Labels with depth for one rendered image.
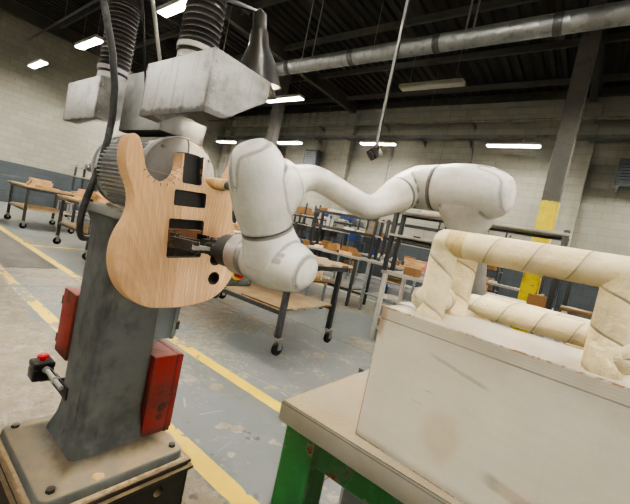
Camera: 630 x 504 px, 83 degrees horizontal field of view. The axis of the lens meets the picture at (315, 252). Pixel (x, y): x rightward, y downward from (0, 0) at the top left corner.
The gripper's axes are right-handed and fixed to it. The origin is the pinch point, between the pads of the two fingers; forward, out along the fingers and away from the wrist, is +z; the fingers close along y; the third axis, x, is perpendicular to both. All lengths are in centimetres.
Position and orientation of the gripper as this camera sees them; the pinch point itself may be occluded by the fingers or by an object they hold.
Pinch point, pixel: (186, 238)
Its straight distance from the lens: 98.6
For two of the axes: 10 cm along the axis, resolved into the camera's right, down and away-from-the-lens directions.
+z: -7.8, -1.8, 6.1
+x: 1.4, -9.8, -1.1
